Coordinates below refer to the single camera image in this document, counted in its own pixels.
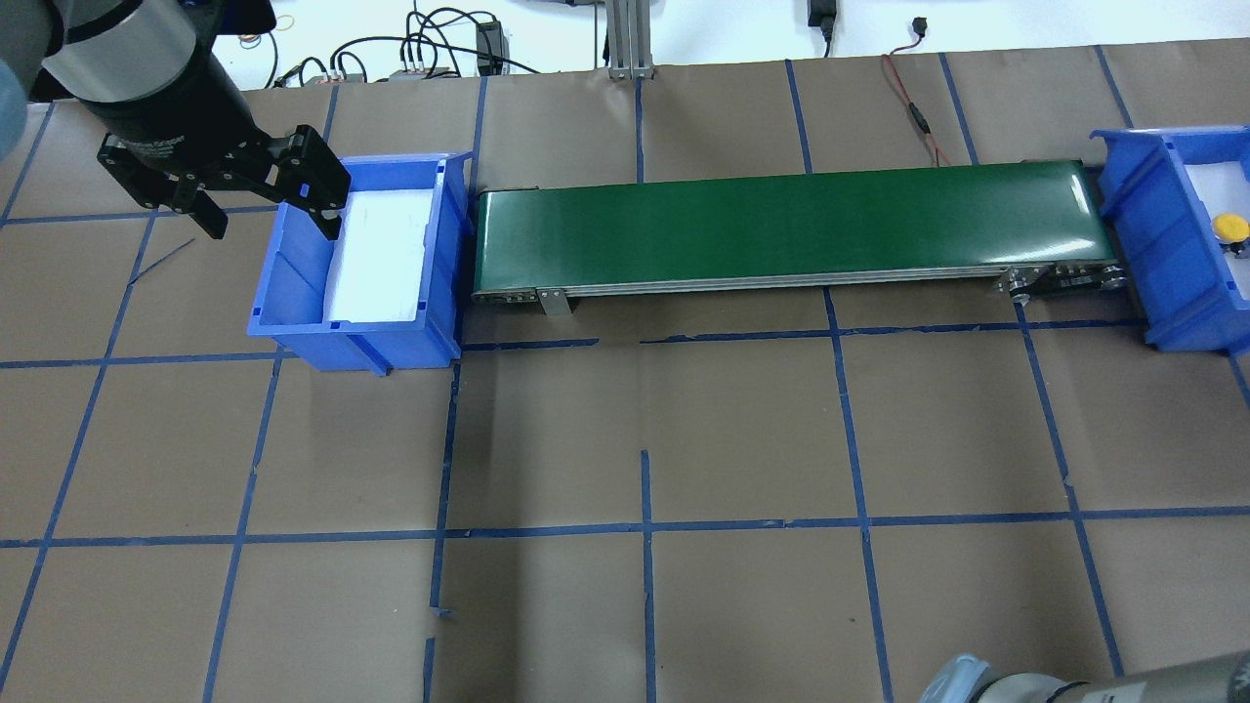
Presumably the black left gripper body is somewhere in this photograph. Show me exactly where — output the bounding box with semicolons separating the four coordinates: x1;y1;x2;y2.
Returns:
98;44;291;208

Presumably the yellow push button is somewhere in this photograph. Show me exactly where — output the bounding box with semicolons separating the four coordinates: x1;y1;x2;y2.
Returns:
1211;211;1250;260

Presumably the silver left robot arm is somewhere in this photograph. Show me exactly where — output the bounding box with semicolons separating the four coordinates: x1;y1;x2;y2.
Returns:
3;1;350;241

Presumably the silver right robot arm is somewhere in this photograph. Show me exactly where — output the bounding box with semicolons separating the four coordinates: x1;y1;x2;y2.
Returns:
919;650;1249;702

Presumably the white foam pad left bin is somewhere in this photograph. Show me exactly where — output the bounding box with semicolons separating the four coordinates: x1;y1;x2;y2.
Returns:
323;188;434;323

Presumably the white foam pad bin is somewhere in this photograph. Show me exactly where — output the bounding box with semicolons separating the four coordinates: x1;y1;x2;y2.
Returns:
323;188;434;323
1185;160;1249;300

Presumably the blue left storage bin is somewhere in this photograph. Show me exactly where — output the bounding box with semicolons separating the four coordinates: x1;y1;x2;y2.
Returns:
246;153;473;377

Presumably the blue storage bin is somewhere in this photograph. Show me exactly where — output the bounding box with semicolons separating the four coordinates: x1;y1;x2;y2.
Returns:
1090;124;1249;357
246;153;473;377

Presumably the black power adapter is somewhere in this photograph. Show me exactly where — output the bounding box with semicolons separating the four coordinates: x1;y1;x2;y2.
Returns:
475;20;509;76

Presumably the green conveyor belt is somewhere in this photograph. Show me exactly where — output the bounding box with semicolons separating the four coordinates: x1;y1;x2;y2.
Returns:
473;160;1128;314

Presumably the blue right storage bin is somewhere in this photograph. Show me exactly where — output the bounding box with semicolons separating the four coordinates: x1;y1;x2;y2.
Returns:
1090;124;1249;357

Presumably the white foam pad right bin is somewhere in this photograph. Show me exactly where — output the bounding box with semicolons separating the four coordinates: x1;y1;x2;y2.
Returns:
1185;160;1249;300

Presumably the aluminium frame post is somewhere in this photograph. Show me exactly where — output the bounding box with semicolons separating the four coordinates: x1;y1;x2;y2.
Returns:
604;0;655;81

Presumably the red conveyor power wire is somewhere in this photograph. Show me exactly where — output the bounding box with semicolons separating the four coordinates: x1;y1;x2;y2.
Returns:
881;18;953;168

